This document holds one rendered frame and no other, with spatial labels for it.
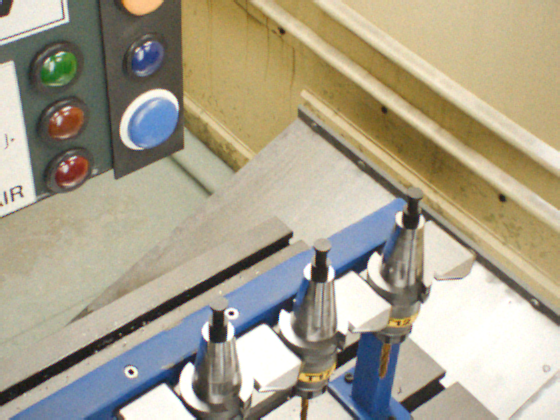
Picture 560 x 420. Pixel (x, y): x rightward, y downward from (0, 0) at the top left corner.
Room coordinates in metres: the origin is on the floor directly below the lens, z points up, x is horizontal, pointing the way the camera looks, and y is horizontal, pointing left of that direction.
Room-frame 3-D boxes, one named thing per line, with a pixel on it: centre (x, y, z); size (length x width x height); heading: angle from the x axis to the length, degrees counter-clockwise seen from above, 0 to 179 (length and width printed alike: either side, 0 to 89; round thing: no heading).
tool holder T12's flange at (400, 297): (0.72, -0.12, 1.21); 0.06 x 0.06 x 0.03
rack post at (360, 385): (0.80, -0.12, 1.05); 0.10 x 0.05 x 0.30; 42
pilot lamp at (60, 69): (0.41, 0.11, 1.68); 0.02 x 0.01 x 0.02; 132
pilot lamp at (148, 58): (0.44, 0.07, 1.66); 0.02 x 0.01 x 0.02; 132
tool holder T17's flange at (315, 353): (0.65, -0.04, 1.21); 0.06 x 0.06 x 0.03
